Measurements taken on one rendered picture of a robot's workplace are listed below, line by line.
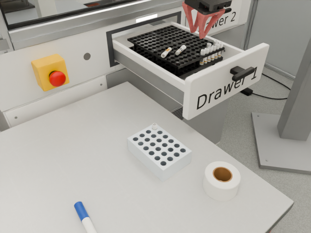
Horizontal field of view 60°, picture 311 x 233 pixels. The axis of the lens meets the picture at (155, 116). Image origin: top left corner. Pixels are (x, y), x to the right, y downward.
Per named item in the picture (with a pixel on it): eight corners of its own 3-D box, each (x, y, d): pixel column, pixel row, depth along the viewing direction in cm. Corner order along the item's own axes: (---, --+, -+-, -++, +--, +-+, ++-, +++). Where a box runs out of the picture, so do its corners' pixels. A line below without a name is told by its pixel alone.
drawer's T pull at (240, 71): (254, 72, 65) (256, 67, 64) (234, 82, 61) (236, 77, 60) (242, 66, 67) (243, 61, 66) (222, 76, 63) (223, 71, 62)
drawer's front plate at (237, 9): (237, 23, 112) (243, -4, 105) (187, 42, 98) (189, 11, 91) (234, 22, 113) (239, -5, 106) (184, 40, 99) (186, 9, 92)
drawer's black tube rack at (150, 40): (220, 68, 79) (224, 47, 75) (177, 88, 70) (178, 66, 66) (171, 43, 92) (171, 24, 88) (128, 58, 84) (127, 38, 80)
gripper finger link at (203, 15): (198, 26, 69) (206, -12, 63) (218, 39, 66) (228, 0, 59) (178, 32, 66) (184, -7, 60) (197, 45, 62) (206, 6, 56)
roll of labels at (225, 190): (200, 197, 54) (202, 185, 51) (204, 170, 59) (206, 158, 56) (236, 205, 52) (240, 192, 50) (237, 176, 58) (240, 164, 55)
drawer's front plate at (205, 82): (259, 80, 77) (270, 44, 70) (187, 121, 63) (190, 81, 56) (254, 77, 78) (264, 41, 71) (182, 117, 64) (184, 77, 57)
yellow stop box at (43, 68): (71, 84, 72) (65, 59, 67) (45, 94, 68) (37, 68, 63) (63, 76, 75) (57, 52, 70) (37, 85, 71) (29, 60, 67)
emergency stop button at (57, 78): (68, 84, 68) (65, 70, 66) (53, 90, 66) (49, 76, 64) (63, 79, 70) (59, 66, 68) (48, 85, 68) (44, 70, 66)
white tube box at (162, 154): (190, 162, 61) (192, 150, 58) (162, 182, 56) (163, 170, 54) (155, 134, 68) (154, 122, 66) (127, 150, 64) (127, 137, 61)
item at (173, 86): (252, 75, 76) (257, 55, 73) (187, 109, 64) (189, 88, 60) (161, 33, 101) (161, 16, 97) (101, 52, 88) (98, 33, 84)
